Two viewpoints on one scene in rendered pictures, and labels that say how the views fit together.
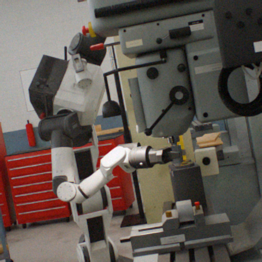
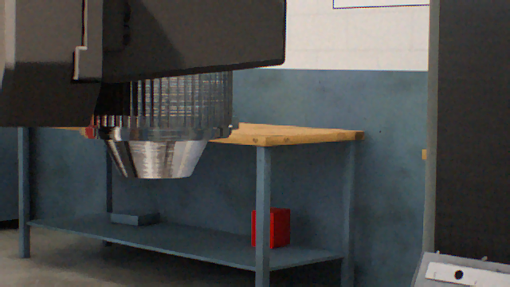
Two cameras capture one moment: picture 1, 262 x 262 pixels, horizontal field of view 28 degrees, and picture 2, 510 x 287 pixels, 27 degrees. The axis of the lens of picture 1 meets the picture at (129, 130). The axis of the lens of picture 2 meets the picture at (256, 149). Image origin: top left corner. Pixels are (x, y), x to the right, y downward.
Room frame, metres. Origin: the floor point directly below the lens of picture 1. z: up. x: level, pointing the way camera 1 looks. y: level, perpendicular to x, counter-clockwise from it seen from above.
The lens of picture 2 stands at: (1.74, 0.08, 1.22)
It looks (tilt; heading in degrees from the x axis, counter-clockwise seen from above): 5 degrees down; 309
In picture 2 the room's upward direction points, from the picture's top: 1 degrees clockwise
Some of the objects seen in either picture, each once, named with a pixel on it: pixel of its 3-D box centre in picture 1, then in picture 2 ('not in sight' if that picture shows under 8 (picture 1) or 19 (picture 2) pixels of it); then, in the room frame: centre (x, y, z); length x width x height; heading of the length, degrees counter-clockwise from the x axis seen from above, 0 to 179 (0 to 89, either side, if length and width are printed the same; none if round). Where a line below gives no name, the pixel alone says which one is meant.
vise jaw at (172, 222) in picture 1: (170, 219); not in sight; (1.80, -0.08, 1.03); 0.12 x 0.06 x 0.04; 175
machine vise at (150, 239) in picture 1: (179, 227); not in sight; (1.80, -0.11, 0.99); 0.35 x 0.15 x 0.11; 85
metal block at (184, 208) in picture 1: (184, 210); not in sight; (1.80, -0.14, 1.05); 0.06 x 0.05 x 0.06; 175
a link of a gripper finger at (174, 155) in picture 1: (172, 155); (186, 26); (1.94, -0.14, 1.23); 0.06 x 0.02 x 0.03; 62
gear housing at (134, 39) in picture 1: (166, 36); not in sight; (1.96, -0.20, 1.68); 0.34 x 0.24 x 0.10; 84
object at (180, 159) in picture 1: (176, 155); (156, 41); (1.97, -0.16, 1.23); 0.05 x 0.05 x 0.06
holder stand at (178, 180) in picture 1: (186, 183); not in sight; (2.37, -0.21, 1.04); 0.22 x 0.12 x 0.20; 1
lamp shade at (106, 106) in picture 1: (110, 108); not in sight; (1.96, 0.06, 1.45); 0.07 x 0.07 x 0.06
